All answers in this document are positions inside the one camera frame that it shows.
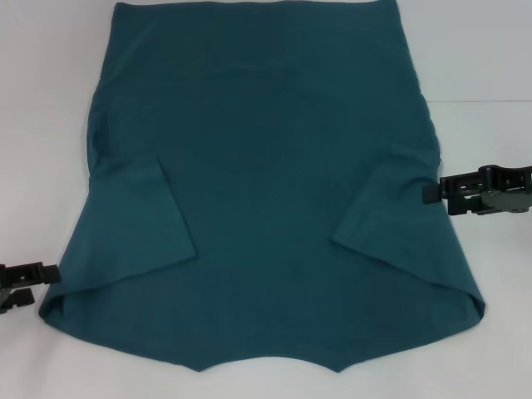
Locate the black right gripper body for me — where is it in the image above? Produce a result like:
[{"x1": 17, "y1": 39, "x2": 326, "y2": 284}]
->
[{"x1": 477, "y1": 165, "x2": 532, "y2": 217}]

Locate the blue t-shirt with white print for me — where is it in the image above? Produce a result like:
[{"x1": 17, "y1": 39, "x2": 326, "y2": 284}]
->
[{"x1": 36, "y1": 0, "x2": 487, "y2": 362}]

